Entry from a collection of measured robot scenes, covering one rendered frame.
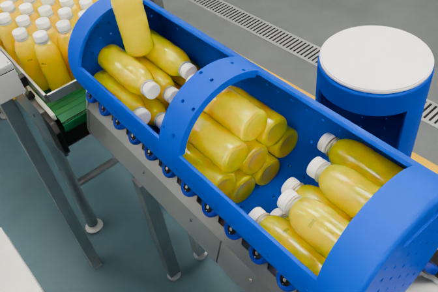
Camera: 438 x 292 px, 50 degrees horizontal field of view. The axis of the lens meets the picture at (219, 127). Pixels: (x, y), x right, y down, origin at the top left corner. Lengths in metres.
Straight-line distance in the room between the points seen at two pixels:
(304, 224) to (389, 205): 0.15
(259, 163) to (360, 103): 0.34
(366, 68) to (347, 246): 0.63
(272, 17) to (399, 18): 0.83
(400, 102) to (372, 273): 0.60
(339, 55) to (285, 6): 2.26
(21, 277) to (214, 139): 0.42
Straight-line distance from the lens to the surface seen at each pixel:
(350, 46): 1.29
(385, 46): 1.30
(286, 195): 0.82
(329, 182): 0.82
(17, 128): 1.55
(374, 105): 1.19
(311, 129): 1.00
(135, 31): 1.11
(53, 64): 1.45
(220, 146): 0.88
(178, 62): 1.13
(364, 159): 0.86
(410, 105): 1.23
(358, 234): 0.68
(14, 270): 0.95
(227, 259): 1.05
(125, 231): 2.23
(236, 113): 0.88
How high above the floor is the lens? 1.78
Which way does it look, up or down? 44 degrees down
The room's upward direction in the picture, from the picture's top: 8 degrees counter-clockwise
